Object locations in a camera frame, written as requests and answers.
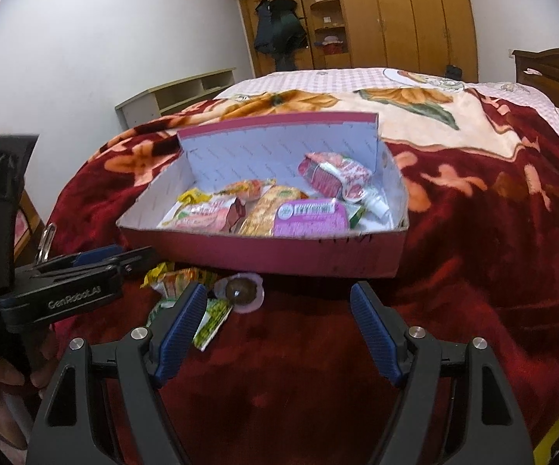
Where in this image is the wooden nightstand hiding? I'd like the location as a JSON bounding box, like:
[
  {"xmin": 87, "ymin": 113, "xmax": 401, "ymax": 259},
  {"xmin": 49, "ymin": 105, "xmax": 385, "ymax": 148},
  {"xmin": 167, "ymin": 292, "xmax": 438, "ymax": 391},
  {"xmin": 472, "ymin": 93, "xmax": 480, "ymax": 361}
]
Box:
[{"xmin": 0, "ymin": 174, "xmax": 45, "ymax": 277}]

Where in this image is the black hanging coat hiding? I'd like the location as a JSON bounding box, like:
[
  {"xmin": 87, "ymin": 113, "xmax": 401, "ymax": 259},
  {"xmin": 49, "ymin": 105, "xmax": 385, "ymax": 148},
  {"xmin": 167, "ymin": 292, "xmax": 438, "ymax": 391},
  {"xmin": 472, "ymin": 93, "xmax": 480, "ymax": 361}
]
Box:
[{"xmin": 253, "ymin": 0, "xmax": 276, "ymax": 54}]

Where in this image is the small green snack packet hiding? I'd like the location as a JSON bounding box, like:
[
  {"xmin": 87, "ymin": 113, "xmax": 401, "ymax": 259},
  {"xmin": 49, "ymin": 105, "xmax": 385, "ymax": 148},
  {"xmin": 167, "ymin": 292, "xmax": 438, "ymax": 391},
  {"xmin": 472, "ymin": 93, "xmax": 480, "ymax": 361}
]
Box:
[{"xmin": 144, "ymin": 299, "xmax": 178, "ymax": 329}]

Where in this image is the orange yellow snack packet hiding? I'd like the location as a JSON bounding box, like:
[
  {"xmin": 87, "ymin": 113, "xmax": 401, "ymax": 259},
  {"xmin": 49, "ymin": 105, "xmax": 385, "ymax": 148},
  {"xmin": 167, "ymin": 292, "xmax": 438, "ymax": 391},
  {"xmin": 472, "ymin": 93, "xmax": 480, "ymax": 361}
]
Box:
[{"xmin": 156, "ymin": 267, "xmax": 219, "ymax": 301}]

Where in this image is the red floral blanket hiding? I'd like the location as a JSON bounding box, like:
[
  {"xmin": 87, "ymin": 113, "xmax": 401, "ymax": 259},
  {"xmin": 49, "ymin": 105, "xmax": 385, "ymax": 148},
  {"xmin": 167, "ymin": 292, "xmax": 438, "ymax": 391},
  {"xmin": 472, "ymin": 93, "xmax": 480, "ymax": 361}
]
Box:
[{"xmin": 44, "ymin": 90, "xmax": 559, "ymax": 465}]

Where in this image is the large pink spout pouch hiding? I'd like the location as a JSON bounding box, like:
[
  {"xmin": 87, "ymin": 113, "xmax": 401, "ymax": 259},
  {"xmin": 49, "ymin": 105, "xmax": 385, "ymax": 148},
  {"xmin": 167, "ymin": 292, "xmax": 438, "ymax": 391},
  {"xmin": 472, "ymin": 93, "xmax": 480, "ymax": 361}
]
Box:
[{"xmin": 298, "ymin": 152, "xmax": 391, "ymax": 216}]

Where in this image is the wooden wardrobe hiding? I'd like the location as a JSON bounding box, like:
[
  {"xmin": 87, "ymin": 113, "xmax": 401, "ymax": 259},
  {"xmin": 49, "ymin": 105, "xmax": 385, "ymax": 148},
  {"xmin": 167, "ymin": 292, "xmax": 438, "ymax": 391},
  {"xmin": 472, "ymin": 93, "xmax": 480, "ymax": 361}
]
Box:
[{"xmin": 213, "ymin": 0, "xmax": 480, "ymax": 83}]

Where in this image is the yellow strip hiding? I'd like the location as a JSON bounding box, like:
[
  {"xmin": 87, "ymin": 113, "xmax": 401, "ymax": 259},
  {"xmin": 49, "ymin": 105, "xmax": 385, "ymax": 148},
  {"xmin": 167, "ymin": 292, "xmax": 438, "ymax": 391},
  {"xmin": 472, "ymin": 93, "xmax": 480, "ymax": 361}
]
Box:
[{"xmin": 533, "ymin": 407, "xmax": 559, "ymax": 461}]

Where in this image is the metal carabiner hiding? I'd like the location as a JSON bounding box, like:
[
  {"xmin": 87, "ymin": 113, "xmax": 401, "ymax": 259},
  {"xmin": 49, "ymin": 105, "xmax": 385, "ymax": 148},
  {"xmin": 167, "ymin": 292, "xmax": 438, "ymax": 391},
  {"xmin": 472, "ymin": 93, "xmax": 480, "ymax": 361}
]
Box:
[{"xmin": 37, "ymin": 223, "xmax": 58, "ymax": 265}]

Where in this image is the golden yellow snack packet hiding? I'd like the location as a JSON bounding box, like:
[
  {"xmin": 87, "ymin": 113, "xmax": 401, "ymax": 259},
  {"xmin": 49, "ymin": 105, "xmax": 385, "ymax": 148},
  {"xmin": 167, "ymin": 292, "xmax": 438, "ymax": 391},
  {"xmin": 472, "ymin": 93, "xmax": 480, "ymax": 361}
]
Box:
[{"xmin": 237, "ymin": 185, "xmax": 311, "ymax": 238}]

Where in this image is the wooden headboard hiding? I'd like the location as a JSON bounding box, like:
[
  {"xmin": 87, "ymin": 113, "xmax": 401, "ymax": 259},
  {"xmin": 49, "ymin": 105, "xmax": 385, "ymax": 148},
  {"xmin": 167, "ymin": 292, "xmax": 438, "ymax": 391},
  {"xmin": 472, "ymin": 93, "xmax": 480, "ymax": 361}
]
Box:
[{"xmin": 512, "ymin": 48, "xmax": 559, "ymax": 122}]

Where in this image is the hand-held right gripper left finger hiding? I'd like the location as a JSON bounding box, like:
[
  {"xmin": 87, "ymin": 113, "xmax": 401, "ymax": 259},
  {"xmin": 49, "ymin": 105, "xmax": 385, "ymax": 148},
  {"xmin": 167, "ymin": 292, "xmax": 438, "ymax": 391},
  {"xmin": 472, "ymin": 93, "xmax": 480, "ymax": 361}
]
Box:
[{"xmin": 25, "ymin": 281, "xmax": 208, "ymax": 465}]

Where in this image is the dark green hanging coat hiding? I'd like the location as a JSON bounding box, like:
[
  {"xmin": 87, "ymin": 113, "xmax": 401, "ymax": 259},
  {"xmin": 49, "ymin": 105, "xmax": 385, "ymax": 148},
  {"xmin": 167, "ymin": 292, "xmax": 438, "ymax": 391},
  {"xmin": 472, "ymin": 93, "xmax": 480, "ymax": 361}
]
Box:
[{"xmin": 270, "ymin": 0, "xmax": 308, "ymax": 72}]

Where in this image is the purple rectangular snack packet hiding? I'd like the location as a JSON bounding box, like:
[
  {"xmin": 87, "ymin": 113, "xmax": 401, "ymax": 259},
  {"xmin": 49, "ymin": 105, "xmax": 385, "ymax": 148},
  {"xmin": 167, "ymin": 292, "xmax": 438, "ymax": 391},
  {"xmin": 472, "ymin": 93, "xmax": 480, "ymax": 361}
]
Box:
[{"xmin": 272, "ymin": 198, "xmax": 351, "ymax": 239}]

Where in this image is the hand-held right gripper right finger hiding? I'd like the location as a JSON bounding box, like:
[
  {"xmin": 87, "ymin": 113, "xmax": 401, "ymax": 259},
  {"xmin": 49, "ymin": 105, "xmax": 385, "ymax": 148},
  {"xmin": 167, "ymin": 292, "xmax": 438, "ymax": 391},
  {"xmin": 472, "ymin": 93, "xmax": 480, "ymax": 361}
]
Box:
[{"xmin": 349, "ymin": 281, "xmax": 536, "ymax": 465}]

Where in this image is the red cardboard box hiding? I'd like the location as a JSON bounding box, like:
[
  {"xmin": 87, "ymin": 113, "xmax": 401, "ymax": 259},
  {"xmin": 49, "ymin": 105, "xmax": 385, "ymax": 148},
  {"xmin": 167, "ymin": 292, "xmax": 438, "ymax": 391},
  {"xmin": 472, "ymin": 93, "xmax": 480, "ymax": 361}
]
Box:
[{"xmin": 116, "ymin": 110, "xmax": 411, "ymax": 279}]

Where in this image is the beige shelf unit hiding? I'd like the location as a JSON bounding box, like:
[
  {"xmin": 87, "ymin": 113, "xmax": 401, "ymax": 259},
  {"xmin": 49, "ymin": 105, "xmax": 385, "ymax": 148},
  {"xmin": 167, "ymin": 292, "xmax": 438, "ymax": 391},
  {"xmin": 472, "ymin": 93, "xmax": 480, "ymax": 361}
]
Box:
[{"xmin": 115, "ymin": 68, "xmax": 237, "ymax": 131}]

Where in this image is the small pink spout pouch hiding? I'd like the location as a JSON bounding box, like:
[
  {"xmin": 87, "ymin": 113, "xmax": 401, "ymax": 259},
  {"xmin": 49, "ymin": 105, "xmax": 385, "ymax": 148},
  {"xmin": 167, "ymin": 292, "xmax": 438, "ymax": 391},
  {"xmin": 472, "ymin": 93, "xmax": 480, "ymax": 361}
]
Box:
[{"xmin": 158, "ymin": 197, "xmax": 247, "ymax": 233}]

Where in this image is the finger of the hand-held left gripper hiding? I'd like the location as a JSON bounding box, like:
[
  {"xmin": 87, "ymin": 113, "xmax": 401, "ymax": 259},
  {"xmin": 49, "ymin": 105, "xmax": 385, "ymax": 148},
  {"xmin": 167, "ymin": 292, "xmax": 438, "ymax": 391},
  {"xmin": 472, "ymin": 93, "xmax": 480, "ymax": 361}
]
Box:
[
  {"xmin": 42, "ymin": 246, "xmax": 155, "ymax": 282},
  {"xmin": 32, "ymin": 246, "xmax": 126, "ymax": 274}
]

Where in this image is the green white snack packet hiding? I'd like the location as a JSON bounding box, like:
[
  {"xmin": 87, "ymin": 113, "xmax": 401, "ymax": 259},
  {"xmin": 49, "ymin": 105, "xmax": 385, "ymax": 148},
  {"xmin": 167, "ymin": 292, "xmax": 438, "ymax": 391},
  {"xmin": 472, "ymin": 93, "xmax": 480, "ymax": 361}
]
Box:
[{"xmin": 191, "ymin": 298, "xmax": 232, "ymax": 350}]

